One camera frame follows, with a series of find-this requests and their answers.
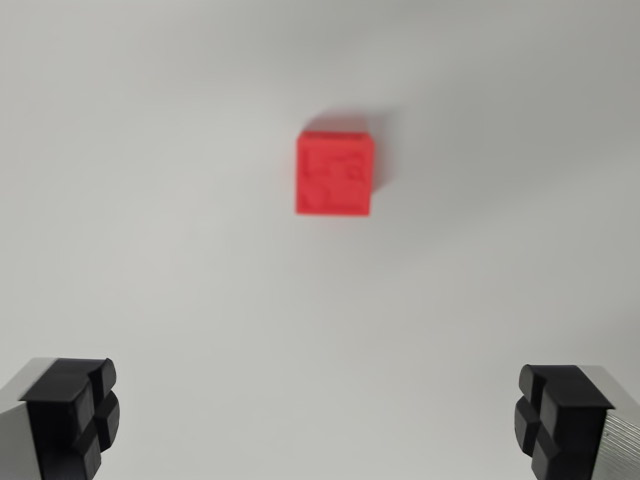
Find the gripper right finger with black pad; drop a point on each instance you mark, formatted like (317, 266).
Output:
(570, 425)

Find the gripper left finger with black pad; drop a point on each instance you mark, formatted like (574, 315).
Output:
(55, 420)

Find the red embossed cube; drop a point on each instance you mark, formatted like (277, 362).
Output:
(335, 175)

